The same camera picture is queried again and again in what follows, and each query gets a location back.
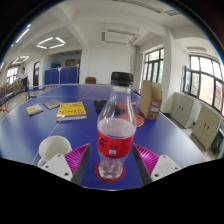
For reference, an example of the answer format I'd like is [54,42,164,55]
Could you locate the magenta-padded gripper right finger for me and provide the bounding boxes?
[132,143,183,186]

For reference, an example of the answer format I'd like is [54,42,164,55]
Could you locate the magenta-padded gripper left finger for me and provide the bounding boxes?
[40,143,93,186]

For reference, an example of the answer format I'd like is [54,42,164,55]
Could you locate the clear red-labelled water bottle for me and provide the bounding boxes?
[96,71,138,180]

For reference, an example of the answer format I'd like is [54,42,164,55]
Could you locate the white cup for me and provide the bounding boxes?
[37,135,73,168]

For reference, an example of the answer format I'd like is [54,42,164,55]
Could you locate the red table tennis paddle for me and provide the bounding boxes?
[134,113,146,128]

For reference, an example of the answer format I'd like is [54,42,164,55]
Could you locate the beige cabinet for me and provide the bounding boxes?
[191,104,222,151]
[169,92,196,129]

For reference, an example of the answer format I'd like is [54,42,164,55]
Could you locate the small yellow and blue book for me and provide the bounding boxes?
[25,104,45,116]

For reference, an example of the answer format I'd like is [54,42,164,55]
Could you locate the grey book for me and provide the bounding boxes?
[42,99,64,110]

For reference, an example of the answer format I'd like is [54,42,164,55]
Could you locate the brown cardboard box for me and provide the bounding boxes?
[138,79,163,121]

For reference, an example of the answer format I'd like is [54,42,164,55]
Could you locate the flat black case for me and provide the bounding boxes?
[93,99,109,113]

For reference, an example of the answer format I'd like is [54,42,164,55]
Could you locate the blue table with red legs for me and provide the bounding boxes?
[0,92,18,114]

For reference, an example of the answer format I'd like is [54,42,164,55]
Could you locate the blue partition panels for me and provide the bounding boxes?
[44,66,79,85]

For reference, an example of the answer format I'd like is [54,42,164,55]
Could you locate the person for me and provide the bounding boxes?
[19,67,30,101]

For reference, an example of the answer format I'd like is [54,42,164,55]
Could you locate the brown chair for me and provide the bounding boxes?
[84,76,97,85]

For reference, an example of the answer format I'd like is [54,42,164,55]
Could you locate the wide black-framed window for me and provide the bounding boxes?
[182,54,224,116]

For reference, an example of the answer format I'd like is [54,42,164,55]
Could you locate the dark wooden door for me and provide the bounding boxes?
[32,60,41,87]

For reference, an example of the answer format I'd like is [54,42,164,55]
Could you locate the tall black-framed window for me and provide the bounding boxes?
[143,48,165,84]

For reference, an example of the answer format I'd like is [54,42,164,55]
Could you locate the small distant window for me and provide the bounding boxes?
[5,65,19,84]

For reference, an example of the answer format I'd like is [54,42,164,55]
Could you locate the ceiling strip lights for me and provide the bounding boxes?
[0,23,67,68]

